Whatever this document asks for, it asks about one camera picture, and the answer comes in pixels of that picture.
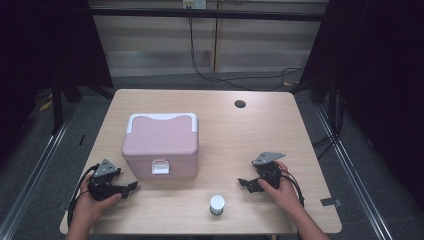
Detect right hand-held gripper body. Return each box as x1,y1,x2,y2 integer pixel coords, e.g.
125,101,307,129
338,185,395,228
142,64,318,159
252,151,286,190

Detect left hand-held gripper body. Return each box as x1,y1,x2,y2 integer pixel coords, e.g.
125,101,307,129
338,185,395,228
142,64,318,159
88,158,126,202

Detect small white-capped bottle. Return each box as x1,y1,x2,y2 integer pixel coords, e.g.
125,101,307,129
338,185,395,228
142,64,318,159
209,194,226,216

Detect pink storage box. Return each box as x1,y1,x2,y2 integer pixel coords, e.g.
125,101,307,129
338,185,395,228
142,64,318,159
121,112,200,180

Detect person's right hand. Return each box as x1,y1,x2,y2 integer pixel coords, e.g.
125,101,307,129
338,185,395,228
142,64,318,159
258,160,306,218

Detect person's left hand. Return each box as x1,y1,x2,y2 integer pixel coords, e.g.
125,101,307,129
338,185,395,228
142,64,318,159
71,173,123,228

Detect black metal stand leg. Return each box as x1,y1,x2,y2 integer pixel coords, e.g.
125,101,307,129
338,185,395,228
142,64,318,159
51,76,64,136

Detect yellow floor scrap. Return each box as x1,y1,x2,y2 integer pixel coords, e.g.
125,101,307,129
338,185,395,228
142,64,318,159
38,93,54,113

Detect black curtain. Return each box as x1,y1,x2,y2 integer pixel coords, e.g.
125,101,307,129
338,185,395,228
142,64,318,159
289,0,424,201
0,0,114,164

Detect black horizontal bar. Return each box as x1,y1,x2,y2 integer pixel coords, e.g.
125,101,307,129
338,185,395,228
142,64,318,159
89,8,329,23

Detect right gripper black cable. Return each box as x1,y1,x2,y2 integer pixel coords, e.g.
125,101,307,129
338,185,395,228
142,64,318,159
279,169,306,208

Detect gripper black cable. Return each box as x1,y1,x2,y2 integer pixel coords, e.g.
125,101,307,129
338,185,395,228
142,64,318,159
279,169,306,208
67,163,101,228

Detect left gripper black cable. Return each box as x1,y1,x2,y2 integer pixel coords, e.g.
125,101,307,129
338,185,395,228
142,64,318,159
67,163,101,228

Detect black floor cables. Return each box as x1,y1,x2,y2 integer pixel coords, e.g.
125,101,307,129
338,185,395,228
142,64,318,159
311,89,345,160

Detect metal floor rail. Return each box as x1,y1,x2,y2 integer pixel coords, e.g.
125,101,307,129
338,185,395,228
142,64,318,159
0,109,78,240
314,103,395,240

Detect black wall cable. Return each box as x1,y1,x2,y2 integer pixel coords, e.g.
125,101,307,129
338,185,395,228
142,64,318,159
188,16,305,92

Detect white wall socket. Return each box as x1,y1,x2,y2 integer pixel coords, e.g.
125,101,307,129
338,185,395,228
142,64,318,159
182,0,208,10

